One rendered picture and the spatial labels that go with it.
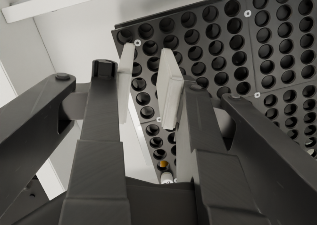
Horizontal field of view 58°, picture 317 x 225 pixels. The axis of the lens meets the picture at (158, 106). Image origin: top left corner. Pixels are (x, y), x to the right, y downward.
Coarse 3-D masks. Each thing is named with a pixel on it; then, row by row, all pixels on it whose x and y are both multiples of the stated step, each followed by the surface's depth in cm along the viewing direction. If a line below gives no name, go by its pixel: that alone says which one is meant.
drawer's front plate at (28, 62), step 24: (0, 0) 23; (0, 24) 22; (24, 24) 26; (0, 48) 22; (24, 48) 25; (0, 72) 21; (24, 72) 24; (48, 72) 29; (0, 96) 22; (72, 144) 31; (48, 168) 25; (48, 192) 26
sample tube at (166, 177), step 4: (160, 164) 31; (164, 164) 30; (164, 172) 29; (168, 172) 29; (164, 176) 29; (168, 176) 29; (172, 176) 29; (164, 180) 28; (168, 180) 28; (172, 180) 28
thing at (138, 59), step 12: (132, 36) 24; (120, 48) 24; (144, 72) 25; (132, 84) 25; (132, 96) 26; (144, 120) 27; (144, 132) 27; (156, 132) 28; (156, 144) 28; (156, 156) 29; (168, 156) 28; (156, 168) 29; (168, 168) 29
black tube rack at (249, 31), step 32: (224, 0) 23; (256, 0) 26; (288, 0) 23; (128, 32) 27; (160, 32) 23; (192, 32) 27; (224, 32) 24; (256, 32) 24; (288, 32) 24; (192, 64) 25; (224, 64) 25; (256, 64) 25; (288, 64) 29; (256, 96) 26; (288, 96) 30; (288, 128) 28
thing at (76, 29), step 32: (32, 0) 23; (64, 0) 23; (96, 0) 28; (128, 0) 28; (160, 0) 28; (192, 0) 29; (64, 32) 29; (96, 32) 29; (64, 64) 31; (128, 128) 34; (128, 160) 36
